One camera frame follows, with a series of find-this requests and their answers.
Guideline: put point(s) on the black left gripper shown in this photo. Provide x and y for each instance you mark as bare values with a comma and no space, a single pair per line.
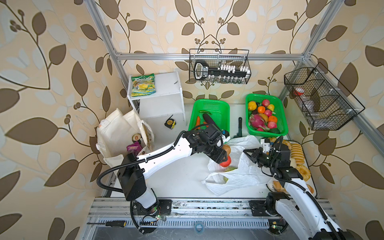
219,157

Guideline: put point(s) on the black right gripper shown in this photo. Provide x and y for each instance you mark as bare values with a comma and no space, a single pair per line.
254,156

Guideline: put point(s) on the red tomato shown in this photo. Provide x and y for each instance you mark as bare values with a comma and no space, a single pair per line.
226,163

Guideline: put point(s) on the brown potato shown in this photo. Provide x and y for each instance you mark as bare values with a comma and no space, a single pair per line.
227,148

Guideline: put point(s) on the green cabbage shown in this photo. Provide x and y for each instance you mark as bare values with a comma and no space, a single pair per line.
229,169

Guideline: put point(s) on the white plastic bag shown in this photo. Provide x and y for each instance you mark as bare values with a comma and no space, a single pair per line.
241,173

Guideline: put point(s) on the purple snack bag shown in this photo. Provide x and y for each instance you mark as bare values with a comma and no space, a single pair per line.
134,148

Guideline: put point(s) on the green white drink can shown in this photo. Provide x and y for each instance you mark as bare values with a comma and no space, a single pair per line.
137,138

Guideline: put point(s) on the cream floral tote bag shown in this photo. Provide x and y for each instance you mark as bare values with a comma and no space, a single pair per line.
115,132

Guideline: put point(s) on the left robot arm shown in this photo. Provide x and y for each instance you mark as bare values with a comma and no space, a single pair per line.
133,172

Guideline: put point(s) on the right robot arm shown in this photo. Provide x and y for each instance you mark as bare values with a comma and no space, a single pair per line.
297,205

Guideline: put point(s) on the pink dragon fruit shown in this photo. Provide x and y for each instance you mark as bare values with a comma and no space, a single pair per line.
258,123

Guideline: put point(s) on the purple eggplant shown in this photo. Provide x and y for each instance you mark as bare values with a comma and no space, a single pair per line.
207,118

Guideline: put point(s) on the green fruit basket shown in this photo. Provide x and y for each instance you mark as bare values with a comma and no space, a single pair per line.
274,116

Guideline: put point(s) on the orange carrot upper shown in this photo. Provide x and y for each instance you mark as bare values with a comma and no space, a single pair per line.
198,121

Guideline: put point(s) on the orange fruit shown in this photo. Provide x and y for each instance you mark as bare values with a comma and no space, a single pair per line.
261,109

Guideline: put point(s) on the green vegetable basket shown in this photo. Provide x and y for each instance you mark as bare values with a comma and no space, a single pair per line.
219,111

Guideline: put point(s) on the bread tray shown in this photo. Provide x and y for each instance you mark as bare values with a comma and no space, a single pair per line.
298,161

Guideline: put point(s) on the yellow lemon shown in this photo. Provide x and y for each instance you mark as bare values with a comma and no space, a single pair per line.
252,106

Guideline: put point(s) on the black yellow tape measure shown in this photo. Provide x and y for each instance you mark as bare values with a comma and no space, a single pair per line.
170,123

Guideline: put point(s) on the white shelf rack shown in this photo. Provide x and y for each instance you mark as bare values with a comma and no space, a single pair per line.
167,102

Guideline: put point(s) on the yellow green apple tea bag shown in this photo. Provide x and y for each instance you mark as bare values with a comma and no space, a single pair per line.
143,85

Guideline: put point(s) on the black yellow screwdriver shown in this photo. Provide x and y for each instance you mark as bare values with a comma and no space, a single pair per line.
113,224

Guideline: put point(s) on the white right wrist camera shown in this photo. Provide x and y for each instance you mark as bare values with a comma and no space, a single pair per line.
267,145

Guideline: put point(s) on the glazed ring bread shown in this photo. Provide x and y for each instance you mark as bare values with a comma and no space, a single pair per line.
304,171

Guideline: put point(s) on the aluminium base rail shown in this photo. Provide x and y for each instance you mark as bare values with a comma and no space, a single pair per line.
186,213

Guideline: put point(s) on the black wire basket right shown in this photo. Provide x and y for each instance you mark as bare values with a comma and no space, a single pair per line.
326,103

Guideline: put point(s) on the black wire basket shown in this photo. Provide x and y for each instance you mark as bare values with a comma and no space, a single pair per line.
326,103
219,66

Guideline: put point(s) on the black wire basket back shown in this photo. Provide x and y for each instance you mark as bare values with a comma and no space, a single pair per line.
219,66

